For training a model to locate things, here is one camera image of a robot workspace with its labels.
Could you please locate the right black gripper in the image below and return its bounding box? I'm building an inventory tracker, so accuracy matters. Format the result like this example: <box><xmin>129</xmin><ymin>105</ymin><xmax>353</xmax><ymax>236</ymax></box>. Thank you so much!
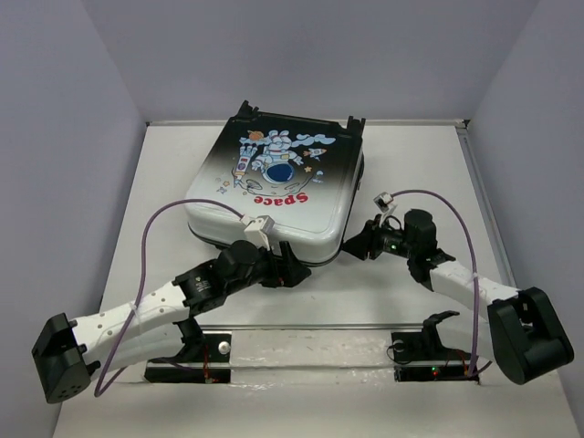
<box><xmin>339</xmin><ymin>214</ymin><xmax>416</xmax><ymax>260</ymax></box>

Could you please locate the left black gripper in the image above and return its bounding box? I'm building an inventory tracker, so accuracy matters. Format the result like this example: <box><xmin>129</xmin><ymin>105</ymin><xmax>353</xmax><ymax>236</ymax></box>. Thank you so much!
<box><xmin>225</xmin><ymin>241</ymin><xmax>310</xmax><ymax>295</ymax></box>

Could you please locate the black suitcase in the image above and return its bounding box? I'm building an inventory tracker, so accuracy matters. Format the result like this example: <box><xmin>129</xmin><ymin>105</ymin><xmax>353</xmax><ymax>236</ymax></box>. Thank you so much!
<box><xmin>185</xmin><ymin>102</ymin><xmax>366</xmax><ymax>266</ymax></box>

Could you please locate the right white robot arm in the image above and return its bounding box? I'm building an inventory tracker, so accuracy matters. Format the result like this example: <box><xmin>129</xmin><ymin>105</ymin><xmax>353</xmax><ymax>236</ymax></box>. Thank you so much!
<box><xmin>342</xmin><ymin>209</ymin><xmax>575</xmax><ymax>385</ymax></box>

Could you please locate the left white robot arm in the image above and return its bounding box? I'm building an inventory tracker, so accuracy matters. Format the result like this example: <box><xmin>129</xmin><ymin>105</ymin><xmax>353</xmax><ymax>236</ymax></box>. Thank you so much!
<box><xmin>31</xmin><ymin>240</ymin><xmax>311</xmax><ymax>404</ymax></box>

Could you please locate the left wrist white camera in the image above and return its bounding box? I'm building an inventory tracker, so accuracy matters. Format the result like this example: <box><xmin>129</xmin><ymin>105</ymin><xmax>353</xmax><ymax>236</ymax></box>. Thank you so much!
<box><xmin>240</xmin><ymin>215</ymin><xmax>275</xmax><ymax>250</ymax></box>

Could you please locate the wrist white camera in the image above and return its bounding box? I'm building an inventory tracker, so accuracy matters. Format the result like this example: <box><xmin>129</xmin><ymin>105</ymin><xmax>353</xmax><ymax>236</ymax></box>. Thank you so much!
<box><xmin>373</xmin><ymin>192</ymin><xmax>397</xmax><ymax>224</ymax></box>
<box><xmin>240</xmin><ymin>215</ymin><xmax>275</xmax><ymax>250</ymax></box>

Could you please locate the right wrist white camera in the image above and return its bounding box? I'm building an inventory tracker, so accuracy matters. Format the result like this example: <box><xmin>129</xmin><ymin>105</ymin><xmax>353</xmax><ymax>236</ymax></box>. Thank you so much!
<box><xmin>373</xmin><ymin>192</ymin><xmax>397</xmax><ymax>224</ymax></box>

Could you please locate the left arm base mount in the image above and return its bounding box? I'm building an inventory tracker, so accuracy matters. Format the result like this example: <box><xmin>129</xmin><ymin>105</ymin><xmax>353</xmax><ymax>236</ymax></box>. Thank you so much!
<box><xmin>143</xmin><ymin>330</ymin><xmax>232</xmax><ymax>384</ymax></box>

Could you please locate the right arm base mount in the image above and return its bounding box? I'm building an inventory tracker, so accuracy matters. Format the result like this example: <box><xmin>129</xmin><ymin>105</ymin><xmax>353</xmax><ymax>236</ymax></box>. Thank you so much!
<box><xmin>386</xmin><ymin>310</ymin><xmax>480</xmax><ymax>383</ymax></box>

